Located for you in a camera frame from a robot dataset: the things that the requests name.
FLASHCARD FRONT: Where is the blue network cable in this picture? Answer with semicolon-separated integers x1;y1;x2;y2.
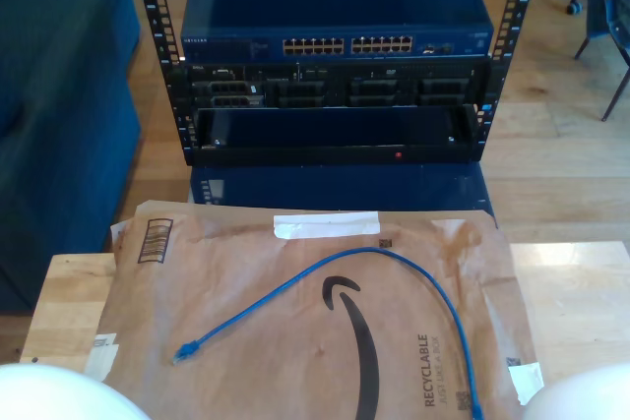
171;246;487;420

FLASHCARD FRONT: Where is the blue device under rack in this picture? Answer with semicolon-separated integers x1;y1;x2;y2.
189;163;496;217

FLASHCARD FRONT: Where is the long white tape strip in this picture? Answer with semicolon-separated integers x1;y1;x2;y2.
273;211;381;240

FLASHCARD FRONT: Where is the brown paper mailer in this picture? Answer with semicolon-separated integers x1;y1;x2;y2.
73;199;552;420

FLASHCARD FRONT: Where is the black rack server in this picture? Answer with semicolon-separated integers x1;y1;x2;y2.
189;61;486;109

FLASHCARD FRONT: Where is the blue sofa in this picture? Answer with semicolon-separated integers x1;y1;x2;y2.
0;0;144;316

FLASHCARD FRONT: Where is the white paper shipping label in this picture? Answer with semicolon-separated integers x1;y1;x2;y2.
83;332;120;382

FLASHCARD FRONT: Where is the short white tape piece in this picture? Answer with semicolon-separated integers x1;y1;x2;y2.
506;362;546;406

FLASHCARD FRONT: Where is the black rack frame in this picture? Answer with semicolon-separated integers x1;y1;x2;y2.
128;0;542;168

